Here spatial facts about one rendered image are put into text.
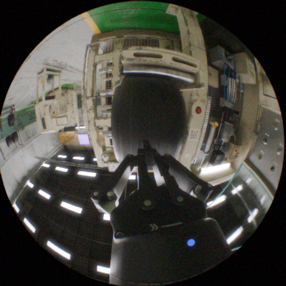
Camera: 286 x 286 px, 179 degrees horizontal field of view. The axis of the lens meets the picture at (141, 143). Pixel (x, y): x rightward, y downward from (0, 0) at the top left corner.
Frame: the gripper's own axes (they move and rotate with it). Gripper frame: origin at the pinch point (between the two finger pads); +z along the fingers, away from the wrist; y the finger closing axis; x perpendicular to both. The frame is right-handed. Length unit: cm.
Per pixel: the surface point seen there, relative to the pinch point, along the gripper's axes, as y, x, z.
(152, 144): 3.4, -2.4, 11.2
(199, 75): 25.3, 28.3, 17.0
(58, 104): -345, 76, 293
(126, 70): -7.1, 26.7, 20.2
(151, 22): 10, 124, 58
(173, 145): 11.0, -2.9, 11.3
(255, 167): 66, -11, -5
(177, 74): 15.2, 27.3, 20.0
